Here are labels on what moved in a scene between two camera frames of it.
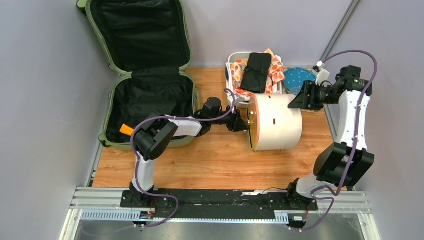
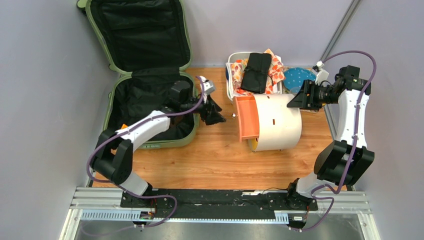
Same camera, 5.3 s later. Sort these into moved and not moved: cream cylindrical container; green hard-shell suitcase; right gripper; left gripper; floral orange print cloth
Moved: left gripper; green hard-shell suitcase
Not moved: floral orange print cloth; cream cylindrical container; right gripper
